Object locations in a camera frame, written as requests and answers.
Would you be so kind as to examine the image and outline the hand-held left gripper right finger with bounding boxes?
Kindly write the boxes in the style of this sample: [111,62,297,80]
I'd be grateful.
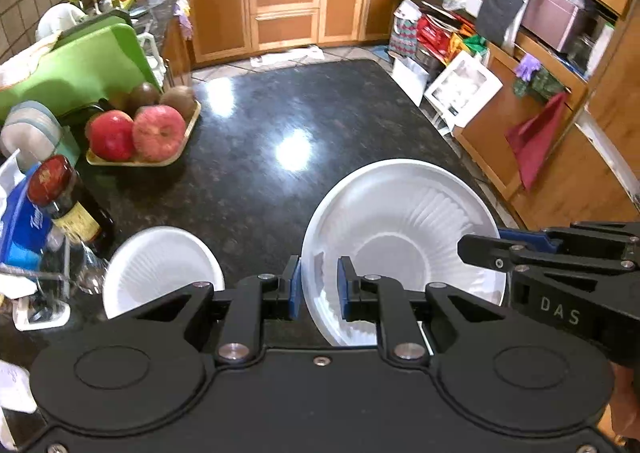
[337,256,508,367]

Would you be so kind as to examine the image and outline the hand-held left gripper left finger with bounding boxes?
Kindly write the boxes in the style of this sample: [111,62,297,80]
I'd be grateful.
[132,255,304,367]

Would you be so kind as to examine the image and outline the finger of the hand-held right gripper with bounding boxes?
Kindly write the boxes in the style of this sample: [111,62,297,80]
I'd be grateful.
[497,221,640,260]
[457,232,640,278]

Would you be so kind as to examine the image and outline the white ribbed bowl wide rim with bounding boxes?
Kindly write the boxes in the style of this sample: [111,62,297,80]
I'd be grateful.
[301,159,505,347]

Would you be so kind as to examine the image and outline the dark red cloth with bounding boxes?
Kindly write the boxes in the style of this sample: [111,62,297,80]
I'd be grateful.
[505,92,569,192]

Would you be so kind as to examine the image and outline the dark green cloth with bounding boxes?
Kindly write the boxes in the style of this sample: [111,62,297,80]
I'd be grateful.
[513,68,569,102]

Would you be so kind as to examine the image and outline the white windowed box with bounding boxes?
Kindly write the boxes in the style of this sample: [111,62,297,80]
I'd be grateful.
[424,50,504,130]

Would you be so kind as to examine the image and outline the purple glove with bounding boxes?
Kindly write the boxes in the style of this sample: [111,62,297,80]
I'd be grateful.
[515,53,542,79]

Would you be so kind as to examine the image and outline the yellow foam tray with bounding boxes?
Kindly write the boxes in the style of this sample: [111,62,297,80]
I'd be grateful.
[86,100,202,167]

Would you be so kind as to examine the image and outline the pink red apple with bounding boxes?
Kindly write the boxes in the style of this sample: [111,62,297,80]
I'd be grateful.
[132,104,187,163]

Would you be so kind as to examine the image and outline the clear drinking glass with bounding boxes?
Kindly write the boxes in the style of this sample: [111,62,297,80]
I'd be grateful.
[42,233,109,295]

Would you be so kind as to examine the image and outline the pile of colourful snack bags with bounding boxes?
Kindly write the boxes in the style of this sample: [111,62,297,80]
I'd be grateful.
[390,8,489,70]

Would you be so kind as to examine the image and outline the pink metal appliance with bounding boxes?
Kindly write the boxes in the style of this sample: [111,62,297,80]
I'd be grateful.
[520,0,589,53]

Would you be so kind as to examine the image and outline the brown kiwi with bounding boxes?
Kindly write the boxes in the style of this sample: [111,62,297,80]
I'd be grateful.
[160,86,197,120]
[125,82,162,112]

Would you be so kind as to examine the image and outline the dark red apple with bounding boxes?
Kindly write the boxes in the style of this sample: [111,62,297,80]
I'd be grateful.
[89,110,136,162]

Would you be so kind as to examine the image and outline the dark sauce bottle red cap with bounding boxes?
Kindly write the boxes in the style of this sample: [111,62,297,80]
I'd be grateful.
[27,156,116,255]

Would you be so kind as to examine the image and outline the white plastic stand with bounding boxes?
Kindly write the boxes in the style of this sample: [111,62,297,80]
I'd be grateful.
[12,278,71,332]

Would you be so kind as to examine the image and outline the blue tissue pack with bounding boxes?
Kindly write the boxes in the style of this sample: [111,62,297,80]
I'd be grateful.
[0,178,62,275]

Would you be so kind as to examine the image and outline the wooden base cabinets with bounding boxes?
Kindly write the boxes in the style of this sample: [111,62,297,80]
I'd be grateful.
[162,0,417,70]

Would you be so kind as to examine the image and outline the green cutting board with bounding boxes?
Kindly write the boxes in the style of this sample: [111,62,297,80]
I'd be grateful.
[0,16,164,127]

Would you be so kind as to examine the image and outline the grey white cloth roll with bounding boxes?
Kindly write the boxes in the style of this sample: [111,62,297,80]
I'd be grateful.
[0,100,64,174]

